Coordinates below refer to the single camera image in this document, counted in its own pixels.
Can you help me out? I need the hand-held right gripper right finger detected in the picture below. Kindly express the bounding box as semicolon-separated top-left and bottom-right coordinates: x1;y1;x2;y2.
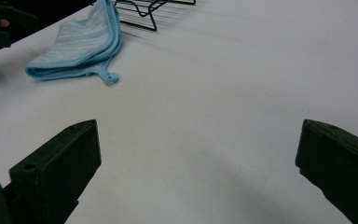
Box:
295;119;358;224

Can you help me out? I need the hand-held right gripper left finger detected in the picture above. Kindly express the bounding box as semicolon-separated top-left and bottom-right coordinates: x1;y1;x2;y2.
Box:
2;119;103;224

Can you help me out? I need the light blue striped towel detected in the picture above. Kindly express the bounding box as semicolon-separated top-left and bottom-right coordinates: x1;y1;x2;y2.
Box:
24;0;123;88

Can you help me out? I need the black wire rack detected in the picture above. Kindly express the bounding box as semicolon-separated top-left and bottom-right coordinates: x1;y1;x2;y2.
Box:
113;0;197;33

